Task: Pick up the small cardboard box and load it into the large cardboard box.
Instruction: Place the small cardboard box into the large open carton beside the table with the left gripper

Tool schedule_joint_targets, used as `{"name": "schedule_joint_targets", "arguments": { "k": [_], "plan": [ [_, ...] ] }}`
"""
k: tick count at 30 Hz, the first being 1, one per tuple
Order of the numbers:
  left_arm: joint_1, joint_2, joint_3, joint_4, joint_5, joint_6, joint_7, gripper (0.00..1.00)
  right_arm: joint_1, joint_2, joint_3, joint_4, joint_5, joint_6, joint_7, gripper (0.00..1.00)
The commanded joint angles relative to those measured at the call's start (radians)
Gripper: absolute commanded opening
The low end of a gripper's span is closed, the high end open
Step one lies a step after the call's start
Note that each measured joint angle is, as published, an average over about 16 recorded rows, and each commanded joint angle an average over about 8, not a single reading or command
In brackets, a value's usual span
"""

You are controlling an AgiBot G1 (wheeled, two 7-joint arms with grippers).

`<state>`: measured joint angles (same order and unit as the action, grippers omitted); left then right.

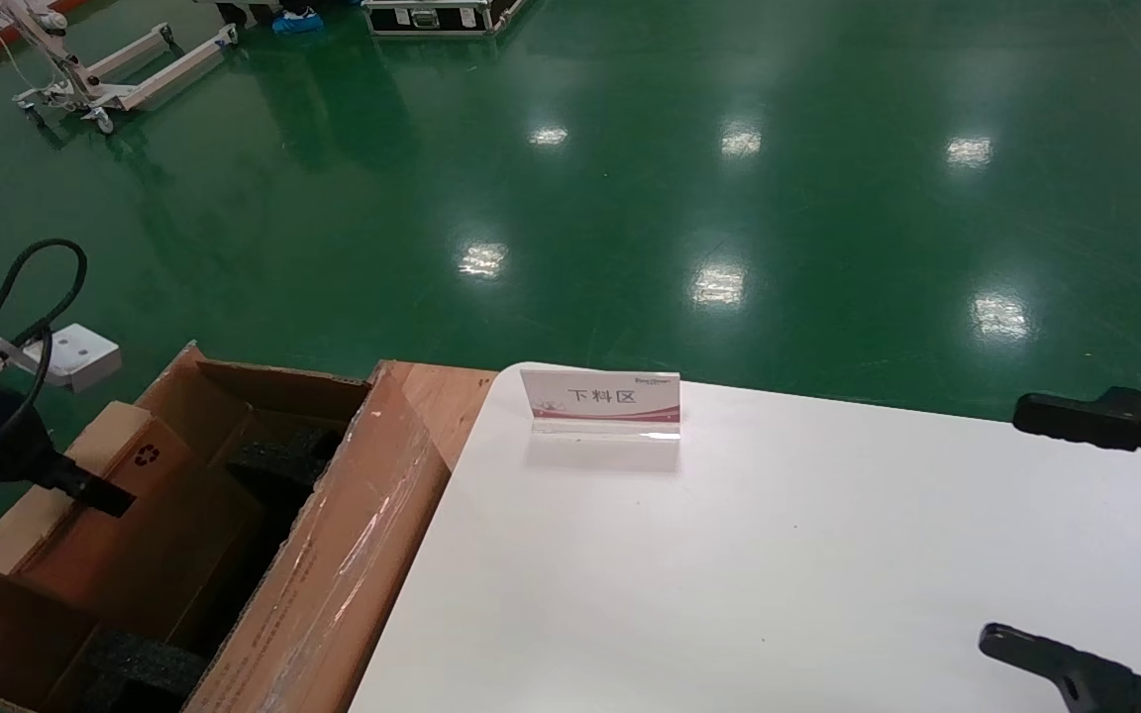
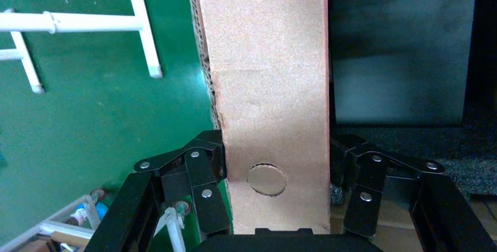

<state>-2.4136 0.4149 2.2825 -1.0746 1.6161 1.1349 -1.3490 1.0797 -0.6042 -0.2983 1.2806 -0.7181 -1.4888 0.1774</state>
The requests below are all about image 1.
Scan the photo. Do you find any blue shoe cover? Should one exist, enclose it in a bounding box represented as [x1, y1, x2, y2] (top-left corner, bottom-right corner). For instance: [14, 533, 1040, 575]
[271, 5, 326, 37]

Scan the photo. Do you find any black foam insert block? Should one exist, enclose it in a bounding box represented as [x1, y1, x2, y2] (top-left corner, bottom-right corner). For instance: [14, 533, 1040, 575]
[80, 629, 217, 713]
[224, 421, 354, 496]

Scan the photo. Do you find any small cardboard box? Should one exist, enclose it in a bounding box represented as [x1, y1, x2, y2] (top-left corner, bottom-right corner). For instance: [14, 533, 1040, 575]
[0, 401, 269, 650]

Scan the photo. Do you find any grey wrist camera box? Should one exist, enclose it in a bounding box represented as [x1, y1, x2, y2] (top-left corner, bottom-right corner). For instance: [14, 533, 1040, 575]
[21, 324, 123, 393]

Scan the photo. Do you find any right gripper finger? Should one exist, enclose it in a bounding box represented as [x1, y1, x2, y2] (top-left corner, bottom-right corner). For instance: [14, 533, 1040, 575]
[979, 622, 1141, 713]
[1013, 386, 1141, 496]

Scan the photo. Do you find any aluminium flight case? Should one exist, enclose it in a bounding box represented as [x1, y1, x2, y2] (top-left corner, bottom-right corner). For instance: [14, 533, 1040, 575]
[363, 0, 530, 38]

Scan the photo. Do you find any thick black corrugated cable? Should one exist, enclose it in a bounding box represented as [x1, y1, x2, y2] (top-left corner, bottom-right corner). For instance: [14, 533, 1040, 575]
[0, 238, 89, 348]

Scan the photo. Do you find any acrylic table sign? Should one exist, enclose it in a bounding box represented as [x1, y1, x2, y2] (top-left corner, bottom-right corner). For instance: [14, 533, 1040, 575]
[520, 368, 682, 440]

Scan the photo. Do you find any large cardboard box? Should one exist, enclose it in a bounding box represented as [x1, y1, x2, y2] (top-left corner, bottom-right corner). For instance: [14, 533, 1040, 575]
[0, 342, 499, 713]

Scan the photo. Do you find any white wheeled stand frame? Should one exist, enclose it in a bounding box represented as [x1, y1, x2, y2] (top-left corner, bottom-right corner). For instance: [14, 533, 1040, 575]
[0, 0, 240, 136]

